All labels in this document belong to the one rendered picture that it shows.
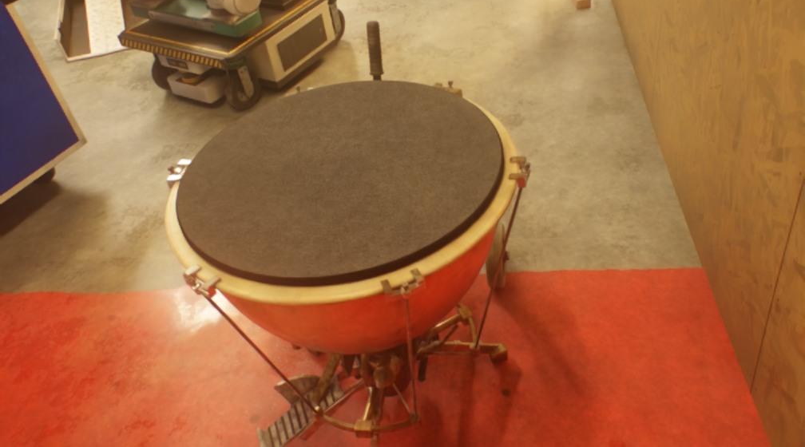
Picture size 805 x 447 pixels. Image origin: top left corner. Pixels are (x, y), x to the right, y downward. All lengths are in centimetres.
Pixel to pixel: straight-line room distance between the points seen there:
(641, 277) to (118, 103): 258
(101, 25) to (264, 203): 324
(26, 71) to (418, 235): 203
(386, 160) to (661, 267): 116
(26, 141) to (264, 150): 160
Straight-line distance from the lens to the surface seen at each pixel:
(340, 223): 129
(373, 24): 176
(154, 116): 355
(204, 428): 212
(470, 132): 147
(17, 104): 298
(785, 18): 167
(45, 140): 306
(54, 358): 252
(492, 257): 209
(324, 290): 120
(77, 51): 442
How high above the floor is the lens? 162
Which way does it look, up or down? 38 degrees down
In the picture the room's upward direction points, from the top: 9 degrees counter-clockwise
